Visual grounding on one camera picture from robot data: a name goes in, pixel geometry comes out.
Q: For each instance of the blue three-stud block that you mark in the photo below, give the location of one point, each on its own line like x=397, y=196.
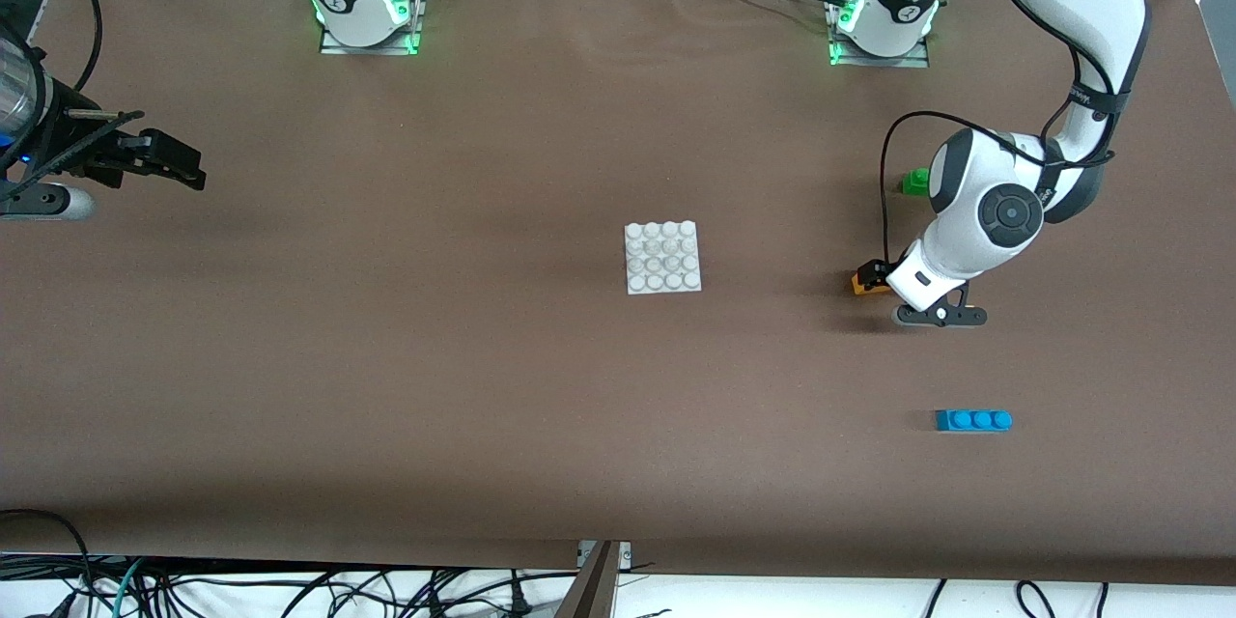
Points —
x=970, y=421

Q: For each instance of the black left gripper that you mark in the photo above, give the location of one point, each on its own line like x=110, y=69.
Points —
x=877, y=271

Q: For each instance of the brown table cover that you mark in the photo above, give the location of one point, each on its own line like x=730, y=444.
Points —
x=579, y=425

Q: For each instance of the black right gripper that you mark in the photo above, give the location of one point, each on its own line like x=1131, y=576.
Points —
x=75, y=137

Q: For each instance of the white studded base plate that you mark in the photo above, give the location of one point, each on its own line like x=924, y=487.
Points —
x=662, y=259

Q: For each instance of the yellow two-stud block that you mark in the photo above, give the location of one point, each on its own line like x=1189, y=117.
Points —
x=857, y=285

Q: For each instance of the green two-stud block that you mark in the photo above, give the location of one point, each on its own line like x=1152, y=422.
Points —
x=912, y=182

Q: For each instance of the dark brown metal bar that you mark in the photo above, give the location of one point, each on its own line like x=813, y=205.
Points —
x=591, y=594

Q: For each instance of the silver metal bracket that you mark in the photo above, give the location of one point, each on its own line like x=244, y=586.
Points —
x=626, y=555

